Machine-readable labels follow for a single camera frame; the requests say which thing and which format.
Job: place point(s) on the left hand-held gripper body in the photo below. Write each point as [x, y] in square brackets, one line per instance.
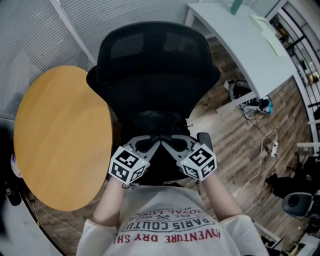
[127, 163]

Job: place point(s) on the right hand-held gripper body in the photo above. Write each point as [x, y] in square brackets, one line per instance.
[198, 160]

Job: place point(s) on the black fabric bag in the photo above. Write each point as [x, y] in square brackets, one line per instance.
[160, 123]

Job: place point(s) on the black mesh office chair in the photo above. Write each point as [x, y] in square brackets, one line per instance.
[152, 82]

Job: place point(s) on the person's right forearm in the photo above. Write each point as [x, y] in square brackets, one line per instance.
[221, 200]

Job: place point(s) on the person's left forearm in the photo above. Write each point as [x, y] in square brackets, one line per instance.
[110, 202]

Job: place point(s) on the black bag on floor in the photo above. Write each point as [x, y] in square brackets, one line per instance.
[287, 183]

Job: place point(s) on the white printed t-shirt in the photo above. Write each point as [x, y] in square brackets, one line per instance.
[172, 225]

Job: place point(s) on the round wooden table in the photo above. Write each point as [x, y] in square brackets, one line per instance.
[62, 137]

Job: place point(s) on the white power strip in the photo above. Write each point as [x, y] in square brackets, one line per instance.
[275, 148]

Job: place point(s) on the blue and white device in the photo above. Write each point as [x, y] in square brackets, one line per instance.
[267, 105]

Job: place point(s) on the small black device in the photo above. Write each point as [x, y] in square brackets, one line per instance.
[12, 193]

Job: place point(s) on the long white desk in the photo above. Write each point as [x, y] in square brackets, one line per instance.
[240, 45]

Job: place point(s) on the white curved counter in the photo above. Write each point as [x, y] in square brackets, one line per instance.
[22, 230]

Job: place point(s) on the black framed glass shelf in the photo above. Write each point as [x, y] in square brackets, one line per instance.
[300, 57]

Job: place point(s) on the flat white box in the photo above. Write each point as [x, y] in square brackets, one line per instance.
[268, 33]

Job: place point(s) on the teal upright panel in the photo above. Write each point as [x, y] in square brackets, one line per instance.
[235, 7]

